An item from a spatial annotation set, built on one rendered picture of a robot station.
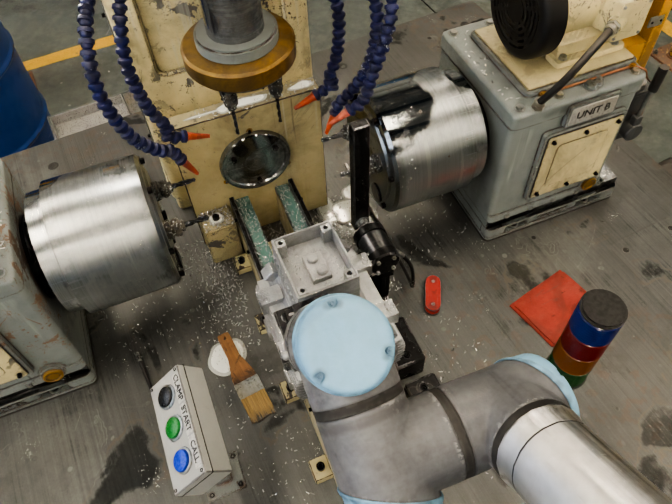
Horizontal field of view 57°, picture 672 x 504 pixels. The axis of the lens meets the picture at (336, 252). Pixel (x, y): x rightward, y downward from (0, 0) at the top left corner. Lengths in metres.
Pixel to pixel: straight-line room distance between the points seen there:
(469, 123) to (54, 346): 0.84
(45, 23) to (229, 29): 2.96
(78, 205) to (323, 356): 0.64
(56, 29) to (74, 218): 2.78
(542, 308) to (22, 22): 3.28
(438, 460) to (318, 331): 0.16
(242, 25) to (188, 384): 0.53
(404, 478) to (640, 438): 0.75
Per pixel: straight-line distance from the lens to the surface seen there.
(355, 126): 0.98
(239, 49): 0.97
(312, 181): 1.38
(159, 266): 1.09
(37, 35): 3.81
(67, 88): 3.37
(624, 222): 1.54
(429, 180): 1.17
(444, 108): 1.16
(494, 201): 1.32
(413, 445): 0.58
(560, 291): 1.37
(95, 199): 1.08
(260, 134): 1.22
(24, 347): 1.19
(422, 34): 1.96
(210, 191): 1.30
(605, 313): 0.86
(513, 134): 1.19
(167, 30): 1.21
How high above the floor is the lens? 1.91
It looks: 54 degrees down
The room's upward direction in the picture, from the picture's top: 3 degrees counter-clockwise
